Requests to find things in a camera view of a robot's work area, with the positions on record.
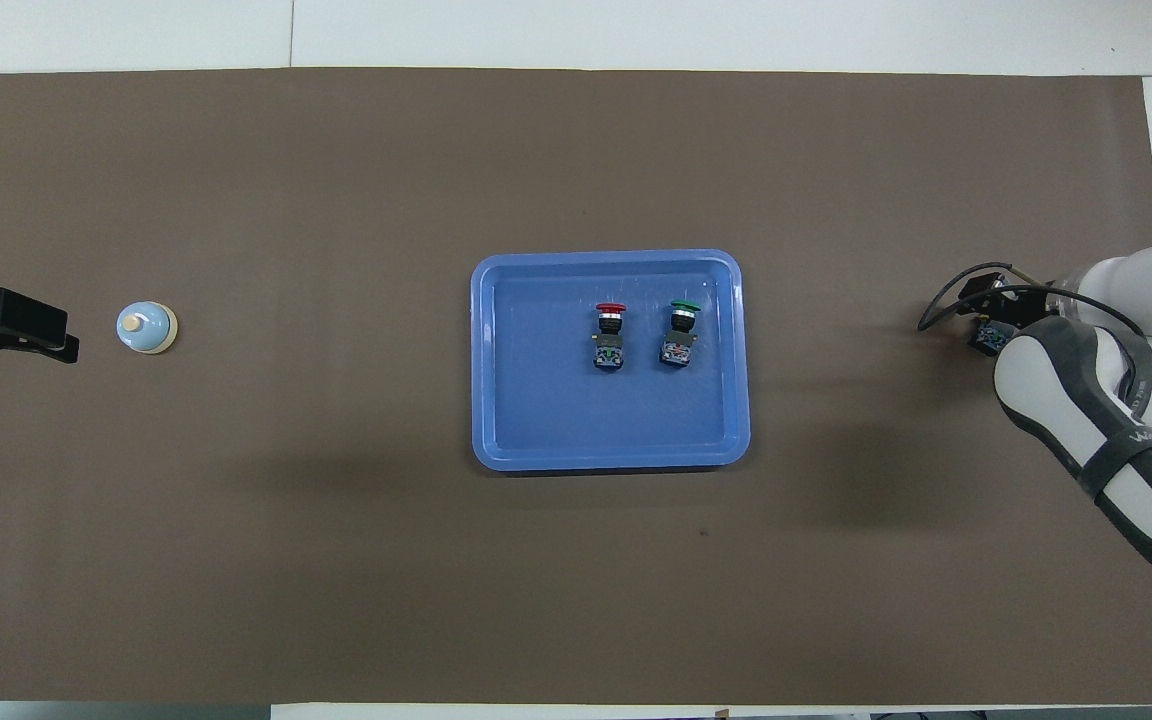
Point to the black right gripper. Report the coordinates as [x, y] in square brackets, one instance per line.
[991, 295]

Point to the yellow push button switch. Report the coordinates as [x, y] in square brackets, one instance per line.
[988, 338]

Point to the green push button switch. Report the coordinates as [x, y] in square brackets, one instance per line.
[679, 335]

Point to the red push button switch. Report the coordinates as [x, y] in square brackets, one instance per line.
[610, 340]

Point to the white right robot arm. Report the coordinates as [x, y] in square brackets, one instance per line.
[1096, 420]

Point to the light blue desk bell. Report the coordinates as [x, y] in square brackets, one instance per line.
[145, 327]

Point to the blue plastic tray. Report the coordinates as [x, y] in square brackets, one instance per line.
[546, 420]

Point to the brown table mat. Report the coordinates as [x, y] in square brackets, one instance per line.
[336, 560]

